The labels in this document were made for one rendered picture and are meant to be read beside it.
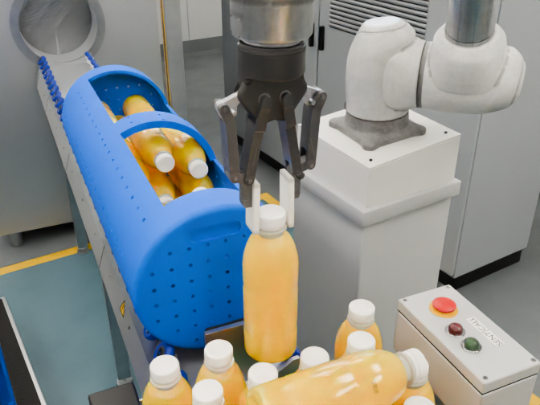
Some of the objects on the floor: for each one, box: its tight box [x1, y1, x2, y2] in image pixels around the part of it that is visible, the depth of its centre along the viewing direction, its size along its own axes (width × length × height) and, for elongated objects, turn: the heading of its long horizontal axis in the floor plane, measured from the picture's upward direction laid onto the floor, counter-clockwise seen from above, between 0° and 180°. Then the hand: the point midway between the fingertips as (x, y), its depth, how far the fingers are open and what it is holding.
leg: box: [63, 164, 89, 255], centre depth 295 cm, size 6×6×63 cm
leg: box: [100, 274, 133, 386], centre depth 216 cm, size 6×6×63 cm
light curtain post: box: [160, 0, 188, 121], centre depth 241 cm, size 6×6×170 cm
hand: (269, 202), depth 76 cm, fingers closed on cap, 4 cm apart
